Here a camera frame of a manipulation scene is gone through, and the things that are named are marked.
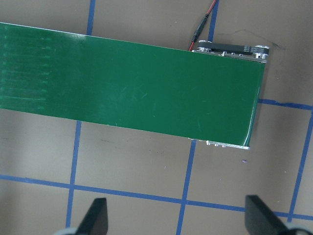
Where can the green belt conveyor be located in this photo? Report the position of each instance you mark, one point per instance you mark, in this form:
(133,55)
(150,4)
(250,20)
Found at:
(146,85)

